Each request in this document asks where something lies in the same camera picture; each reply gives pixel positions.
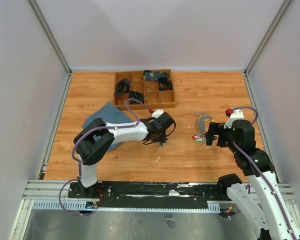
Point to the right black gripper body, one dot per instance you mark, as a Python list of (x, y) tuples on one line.
[(224, 137)]

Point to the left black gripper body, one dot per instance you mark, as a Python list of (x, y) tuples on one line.
[(161, 138)]

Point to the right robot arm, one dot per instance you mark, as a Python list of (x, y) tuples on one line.
[(269, 217)]

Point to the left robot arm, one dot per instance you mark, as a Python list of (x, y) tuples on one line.
[(94, 141)]

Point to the wooden compartment tray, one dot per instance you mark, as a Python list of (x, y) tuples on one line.
[(156, 96)]

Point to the dark rolled tie centre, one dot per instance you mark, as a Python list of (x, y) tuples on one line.
[(136, 98)]

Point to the dark rolled tie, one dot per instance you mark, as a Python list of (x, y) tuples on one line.
[(164, 84), (136, 98), (122, 87)]

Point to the dark rolled tie right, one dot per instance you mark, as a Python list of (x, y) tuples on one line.
[(164, 84)]

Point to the blue folded cloth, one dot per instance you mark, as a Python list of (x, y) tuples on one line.
[(109, 114)]

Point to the blue yellow patterned tie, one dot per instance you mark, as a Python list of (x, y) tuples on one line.
[(154, 75)]

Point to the dark rolled tie left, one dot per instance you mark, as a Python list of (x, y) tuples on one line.
[(122, 87)]

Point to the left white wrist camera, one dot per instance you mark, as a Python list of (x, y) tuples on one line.
[(155, 113)]

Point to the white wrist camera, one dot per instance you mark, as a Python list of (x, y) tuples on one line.
[(234, 114), (155, 113)]

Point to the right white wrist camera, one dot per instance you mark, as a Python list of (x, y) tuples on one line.
[(234, 114)]

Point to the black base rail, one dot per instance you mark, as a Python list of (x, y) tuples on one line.
[(152, 192)]

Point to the grey slotted cable duct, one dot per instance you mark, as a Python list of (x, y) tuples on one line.
[(128, 205)]

